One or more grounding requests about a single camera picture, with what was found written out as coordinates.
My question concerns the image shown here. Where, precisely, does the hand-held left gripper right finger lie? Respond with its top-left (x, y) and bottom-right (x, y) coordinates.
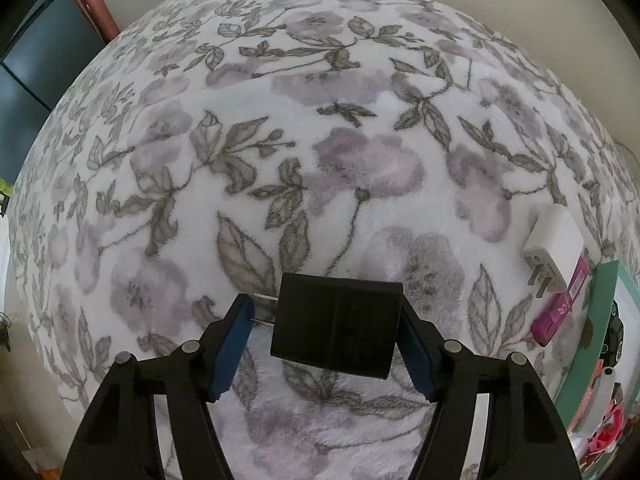
top-left (397, 301), bottom-right (583, 480)

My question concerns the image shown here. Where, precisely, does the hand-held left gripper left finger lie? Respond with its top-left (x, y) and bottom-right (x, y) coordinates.
top-left (62, 292), bottom-right (253, 480)

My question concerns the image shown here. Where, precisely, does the black charger plug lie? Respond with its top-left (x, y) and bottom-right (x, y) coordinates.
top-left (252, 272), bottom-right (405, 380)

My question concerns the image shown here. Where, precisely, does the teal shallow cardboard box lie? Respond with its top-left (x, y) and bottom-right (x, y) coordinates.
top-left (552, 260), bottom-right (640, 466)

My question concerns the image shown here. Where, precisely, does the white smartwatch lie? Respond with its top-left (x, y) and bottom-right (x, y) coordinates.
top-left (590, 367), bottom-right (619, 426)

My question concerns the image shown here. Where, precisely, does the black toy car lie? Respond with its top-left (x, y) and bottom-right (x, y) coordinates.
top-left (600, 300), bottom-right (627, 369)

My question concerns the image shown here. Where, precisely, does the pink smartwatch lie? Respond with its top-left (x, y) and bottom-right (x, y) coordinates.
top-left (585, 405), bottom-right (626, 456)

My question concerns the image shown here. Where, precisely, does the white charger plug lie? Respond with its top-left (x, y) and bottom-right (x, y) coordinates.
top-left (521, 205), bottom-right (587, 300)

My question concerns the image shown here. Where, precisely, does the dark cabinet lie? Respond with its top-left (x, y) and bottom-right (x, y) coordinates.
top-left (0, 0), bottom-right (87, 181)

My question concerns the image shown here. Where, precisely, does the reddish brown post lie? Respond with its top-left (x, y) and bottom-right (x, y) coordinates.
top-left (70, 0), bottom-right (121, 44)

